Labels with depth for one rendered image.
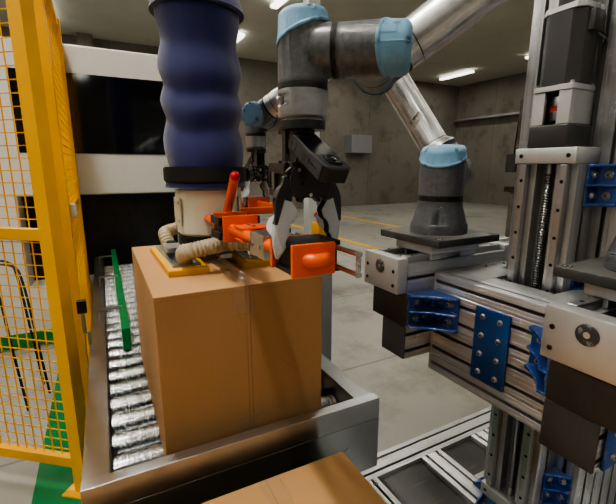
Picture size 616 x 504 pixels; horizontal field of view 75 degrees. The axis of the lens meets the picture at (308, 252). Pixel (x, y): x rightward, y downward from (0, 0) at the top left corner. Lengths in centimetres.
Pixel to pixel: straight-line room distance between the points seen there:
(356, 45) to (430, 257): 62
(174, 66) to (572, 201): 96
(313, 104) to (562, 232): 63
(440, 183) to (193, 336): 71
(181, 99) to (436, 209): 70
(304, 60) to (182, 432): 81
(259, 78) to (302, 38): 1102
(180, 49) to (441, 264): 84
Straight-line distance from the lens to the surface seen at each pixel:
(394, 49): 61
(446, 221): 109
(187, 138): 110
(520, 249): 107
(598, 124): 108
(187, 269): 103
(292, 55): 62
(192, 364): 95
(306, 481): 100
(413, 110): 127
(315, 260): 58
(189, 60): 111
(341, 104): 1273
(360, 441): 119
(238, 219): 91
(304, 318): 101
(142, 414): 127
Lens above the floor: 121
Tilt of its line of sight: 12 degrees down
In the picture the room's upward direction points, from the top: straight up
